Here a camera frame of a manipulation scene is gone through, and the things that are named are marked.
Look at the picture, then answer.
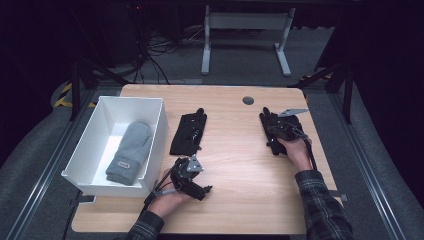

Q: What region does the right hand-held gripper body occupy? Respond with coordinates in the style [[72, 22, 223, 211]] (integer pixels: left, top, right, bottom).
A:
[[269, 107, 310, 142]]

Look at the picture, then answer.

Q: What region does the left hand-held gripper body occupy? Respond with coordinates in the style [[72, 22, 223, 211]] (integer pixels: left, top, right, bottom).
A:
[[170, 154, 205, 198]]

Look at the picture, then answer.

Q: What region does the black glove with white tag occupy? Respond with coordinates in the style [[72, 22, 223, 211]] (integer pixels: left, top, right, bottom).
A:
[[258, 106, 296, 157]]

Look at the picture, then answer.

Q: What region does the grey mitten with label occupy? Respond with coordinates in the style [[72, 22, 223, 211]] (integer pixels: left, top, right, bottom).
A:
[[105, 120, 155, 187]]

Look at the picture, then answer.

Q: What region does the white box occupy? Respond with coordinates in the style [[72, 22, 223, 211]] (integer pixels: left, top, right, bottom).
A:
[[61, 95, 169, 199]]

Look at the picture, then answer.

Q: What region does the person's right hand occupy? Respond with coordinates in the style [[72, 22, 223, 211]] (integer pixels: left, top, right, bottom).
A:
[[277, 135, 314, 173]]

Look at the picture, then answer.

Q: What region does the person's left hand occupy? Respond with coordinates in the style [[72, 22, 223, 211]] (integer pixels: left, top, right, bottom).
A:
[[147, 168, 193, 220]]

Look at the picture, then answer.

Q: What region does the black tripod stand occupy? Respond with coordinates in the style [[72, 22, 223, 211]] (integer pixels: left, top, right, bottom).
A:
[[68, 54, 132, 122], [287, 61, 355, 125]]

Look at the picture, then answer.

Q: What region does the yellow black striped tape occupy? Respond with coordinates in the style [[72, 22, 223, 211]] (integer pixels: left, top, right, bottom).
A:
[[53, 82, 98, 109]]

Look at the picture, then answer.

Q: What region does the dark case with red light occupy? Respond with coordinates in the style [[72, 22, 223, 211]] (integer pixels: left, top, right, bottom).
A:
[[108, 0, 145, 65]]

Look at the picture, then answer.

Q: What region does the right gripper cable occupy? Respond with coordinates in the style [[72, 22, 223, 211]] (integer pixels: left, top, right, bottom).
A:
[[290, 122, 318, 172]]

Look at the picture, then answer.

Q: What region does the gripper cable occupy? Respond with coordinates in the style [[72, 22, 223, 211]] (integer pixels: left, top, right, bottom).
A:
[[290, 122, 318, 172], [141, 179, 178, 214]]

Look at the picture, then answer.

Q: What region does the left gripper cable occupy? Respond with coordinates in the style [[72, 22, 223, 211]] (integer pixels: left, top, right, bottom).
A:
[[141, 179, 178, 214]]

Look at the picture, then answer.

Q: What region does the grey metal floor rail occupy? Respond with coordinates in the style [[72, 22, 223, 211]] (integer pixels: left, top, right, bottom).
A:
[[4, 89, 98, 240], [328, 89, 409, 240]]

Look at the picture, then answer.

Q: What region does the grey metal desk frame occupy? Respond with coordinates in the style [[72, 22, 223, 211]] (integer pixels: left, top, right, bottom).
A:
[[200, 4, 297, 77]]

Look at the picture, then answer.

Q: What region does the tangle of black cables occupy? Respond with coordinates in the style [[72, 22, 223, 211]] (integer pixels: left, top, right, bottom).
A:
[[132, 25, 208, 85]]

